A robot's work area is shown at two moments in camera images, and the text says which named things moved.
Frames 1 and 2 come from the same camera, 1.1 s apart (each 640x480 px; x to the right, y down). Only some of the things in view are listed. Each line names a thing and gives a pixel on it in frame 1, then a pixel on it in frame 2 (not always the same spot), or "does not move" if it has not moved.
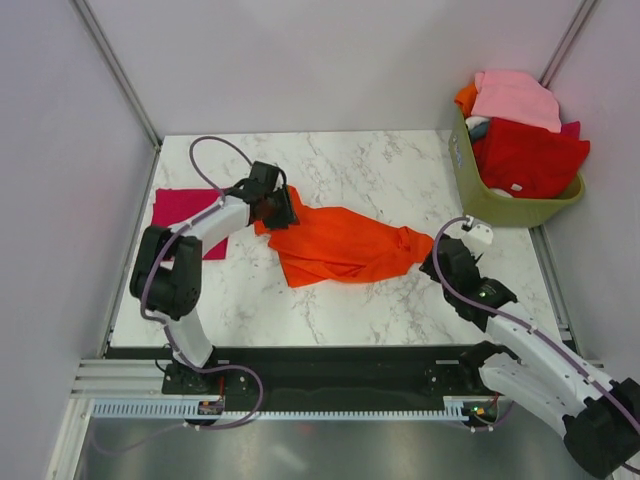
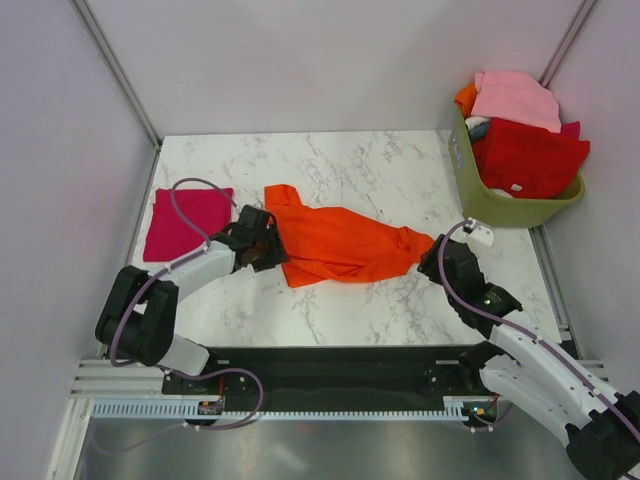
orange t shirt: [331, 244] does not move
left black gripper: [288, 216] to [277, 254]
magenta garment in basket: [571, 129] does not move
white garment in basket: [473, 121] does not move
